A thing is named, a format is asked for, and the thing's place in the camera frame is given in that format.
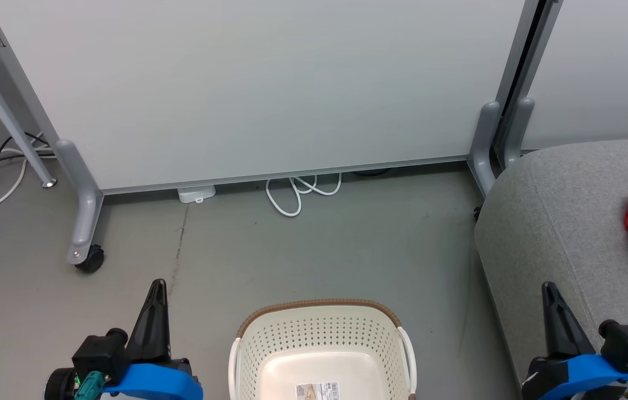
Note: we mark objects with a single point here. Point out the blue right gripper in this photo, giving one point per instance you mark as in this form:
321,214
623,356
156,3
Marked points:
580,372

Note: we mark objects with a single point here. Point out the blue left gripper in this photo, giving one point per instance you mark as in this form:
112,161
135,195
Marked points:
152,383

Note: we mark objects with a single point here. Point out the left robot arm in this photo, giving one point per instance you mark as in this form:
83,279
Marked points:
59,384

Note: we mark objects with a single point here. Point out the cream perforated laundry basket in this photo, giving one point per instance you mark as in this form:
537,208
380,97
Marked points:
319,344

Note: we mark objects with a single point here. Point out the green left connector plug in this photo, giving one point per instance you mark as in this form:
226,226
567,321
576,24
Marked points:
90,384

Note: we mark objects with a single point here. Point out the grey fabric sofa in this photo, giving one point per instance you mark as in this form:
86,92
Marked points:
563,222

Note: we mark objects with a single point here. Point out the small black caster wheel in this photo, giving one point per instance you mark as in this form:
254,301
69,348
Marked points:
478,214

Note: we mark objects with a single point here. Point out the paper label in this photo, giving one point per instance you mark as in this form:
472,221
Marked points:
317,391

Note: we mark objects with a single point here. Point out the large white partition panel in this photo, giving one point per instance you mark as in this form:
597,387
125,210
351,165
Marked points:
264,83

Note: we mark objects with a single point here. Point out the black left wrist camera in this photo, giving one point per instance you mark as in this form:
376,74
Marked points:
100,353

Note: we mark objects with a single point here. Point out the white partition panel grey frame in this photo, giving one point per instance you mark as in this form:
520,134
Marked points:
602,72

